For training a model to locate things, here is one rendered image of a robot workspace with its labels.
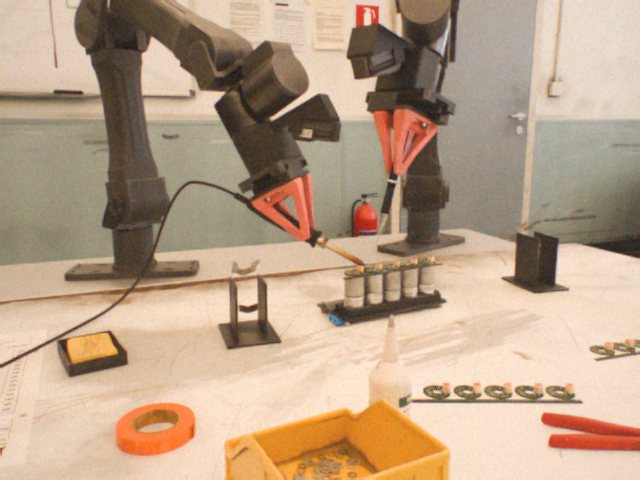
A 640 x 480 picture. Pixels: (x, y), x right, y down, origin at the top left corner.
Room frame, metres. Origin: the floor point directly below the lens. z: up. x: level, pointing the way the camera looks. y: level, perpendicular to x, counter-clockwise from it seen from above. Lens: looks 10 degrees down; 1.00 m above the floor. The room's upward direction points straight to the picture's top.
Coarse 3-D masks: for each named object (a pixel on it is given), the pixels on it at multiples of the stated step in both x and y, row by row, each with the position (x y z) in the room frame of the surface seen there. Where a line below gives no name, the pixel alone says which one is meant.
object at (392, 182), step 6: (408, 132) 0.75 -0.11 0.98; (390, 174) 0.73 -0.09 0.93; (396, 174) 0.73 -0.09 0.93; (390, 180) 0.73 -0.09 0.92; (396, 180) 0.73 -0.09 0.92; (390, 186) 0.73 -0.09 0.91; (390, 192) 0.73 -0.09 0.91; (390, 198) 0.73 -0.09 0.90; (384, 204) 0.72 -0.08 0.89; (390, 204) 0.73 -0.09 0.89; (384, 210) 0.72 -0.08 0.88
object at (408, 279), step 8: (408, 264) 0.73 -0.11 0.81; (400, 272) 0.72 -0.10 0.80; (408, 272) 0.72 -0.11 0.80; (416, 272) 0.72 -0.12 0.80; (400, 280) 0.72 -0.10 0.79; (408, 280) 0.72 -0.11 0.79; (416, 280) 0.72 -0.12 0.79; (400, 288) 0.72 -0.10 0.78; (408, 288) 0.72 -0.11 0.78; (416, 288) 0.72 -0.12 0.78; (408, 296) 0.72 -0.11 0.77
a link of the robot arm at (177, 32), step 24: (96, 0) 0.87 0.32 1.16; (120, 0) 0.86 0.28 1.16; (144, 0) 0.83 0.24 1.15; (168, 0) 0.83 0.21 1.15; (96, 24) 0.88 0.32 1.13; (144, 24) 0.84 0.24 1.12; (168, 24) 0.80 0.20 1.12; (192, 24) 0.76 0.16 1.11; (216, 24) 0.81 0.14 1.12; (168, 48) 0.80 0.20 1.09; (216, 48) 0.73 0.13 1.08; (240, 48) 0.76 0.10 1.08; (192, 72) 0.76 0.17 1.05
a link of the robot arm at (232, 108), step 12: (240, 84) 0.72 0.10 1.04; (228, 96) 0.73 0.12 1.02; (240, 96) 0.73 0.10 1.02; (216, 108) 0.74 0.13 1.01; (228, 108) 0.73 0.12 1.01; (240, 108) 0.73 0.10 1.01; (228, 120) 0.73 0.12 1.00; (240, 120) 0.72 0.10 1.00; (252, 120) 0.73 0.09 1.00; (264, 120) 0.73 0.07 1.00; (228, 132) 0.74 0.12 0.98; (240, 132) 0.73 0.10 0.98
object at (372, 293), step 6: (372, 276) 0.69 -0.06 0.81; (378, 276) 0.69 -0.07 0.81; (366, 282) 0.69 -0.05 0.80; (372, 282) 0.69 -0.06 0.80; (378, 282) 0.69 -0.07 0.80; (366, 288) 0.69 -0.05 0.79; (372, 288) 0.69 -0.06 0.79; (378, 288) 0.69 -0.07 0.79; (366, 294) 0.69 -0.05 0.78; (372, 294) 0.69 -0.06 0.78; (378, 294) 0.69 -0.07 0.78; (366, 300) 0.69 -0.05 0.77; (372, 300) 0.69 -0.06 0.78; (378, 300) 0.69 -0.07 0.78
